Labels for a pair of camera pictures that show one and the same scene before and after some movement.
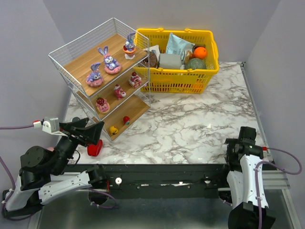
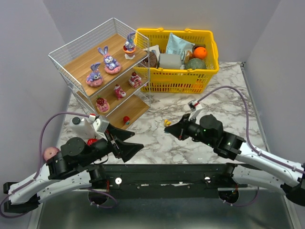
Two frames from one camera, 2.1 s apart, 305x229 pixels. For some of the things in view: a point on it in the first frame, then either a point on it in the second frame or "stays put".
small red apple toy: [126, 119] stays put
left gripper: [77, 134] to [114, 145]
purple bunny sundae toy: [129, 47] stays put
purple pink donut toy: [95, 78] stays put
